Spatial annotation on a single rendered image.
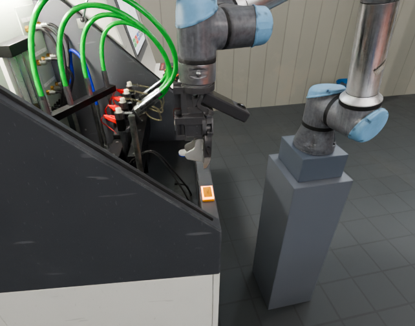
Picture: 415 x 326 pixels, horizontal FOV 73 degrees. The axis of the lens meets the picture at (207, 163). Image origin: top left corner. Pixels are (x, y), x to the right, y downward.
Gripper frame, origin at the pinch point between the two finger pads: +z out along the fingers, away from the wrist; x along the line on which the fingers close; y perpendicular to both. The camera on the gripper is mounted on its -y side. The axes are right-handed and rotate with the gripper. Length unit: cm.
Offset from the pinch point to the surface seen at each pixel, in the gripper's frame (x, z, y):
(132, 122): -7.2, -8.3, 17.7
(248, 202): -101, 105, -42
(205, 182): -5.5, 10.3, -0.1
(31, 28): -21, -28, 41
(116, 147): -22.9, 7.4, 26.9
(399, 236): -58, 105, -133
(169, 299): 13.0, 35.6, 11.8
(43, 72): -44, -11, 52
